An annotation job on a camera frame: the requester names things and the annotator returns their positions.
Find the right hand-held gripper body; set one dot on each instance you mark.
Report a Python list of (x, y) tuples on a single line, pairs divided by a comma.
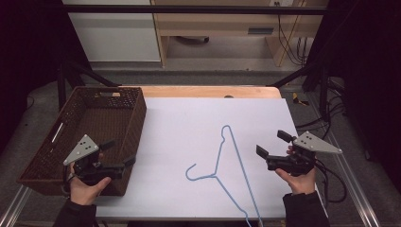
[(310, 143)]

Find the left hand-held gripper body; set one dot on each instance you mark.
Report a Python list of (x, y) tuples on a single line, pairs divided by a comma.
[(82, 149)]

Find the brown woven basket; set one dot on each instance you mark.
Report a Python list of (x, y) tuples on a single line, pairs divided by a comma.
[(104, 123)]

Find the person's right hand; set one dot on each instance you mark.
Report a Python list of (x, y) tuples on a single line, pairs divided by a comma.
[(302, 184)]

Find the person's left hand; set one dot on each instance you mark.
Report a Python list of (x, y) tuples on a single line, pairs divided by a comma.
[(83, 194)]

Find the white label strip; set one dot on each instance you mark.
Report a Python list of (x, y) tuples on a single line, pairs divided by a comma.
[(58, 132)]

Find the yellow and black floor object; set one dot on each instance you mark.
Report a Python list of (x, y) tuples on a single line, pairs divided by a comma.
[(298, 99)]

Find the black metal stand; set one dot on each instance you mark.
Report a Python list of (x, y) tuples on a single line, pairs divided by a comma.
[(61, 88), (323, 88)]

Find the white table sheet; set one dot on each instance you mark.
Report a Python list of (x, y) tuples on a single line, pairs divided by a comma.
[(189, 126)]

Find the black curtain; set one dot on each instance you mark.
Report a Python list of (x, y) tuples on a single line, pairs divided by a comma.
[(369, 78), (28, 47)]

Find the grey desk label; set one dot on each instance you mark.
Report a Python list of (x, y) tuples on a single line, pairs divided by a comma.
[(260, 31)]

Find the white cabinet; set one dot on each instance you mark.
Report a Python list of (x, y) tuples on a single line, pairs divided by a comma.
[(116, 34)]

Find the light wooden desk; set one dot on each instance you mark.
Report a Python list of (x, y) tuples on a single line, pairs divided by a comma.
[(214, 22)]

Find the aluminium frame rail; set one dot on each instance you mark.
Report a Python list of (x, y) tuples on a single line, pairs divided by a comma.
[(14, 206), (353, 186)]

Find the black horizontal frame bar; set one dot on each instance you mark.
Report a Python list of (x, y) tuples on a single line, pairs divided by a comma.
[(189, 9)]

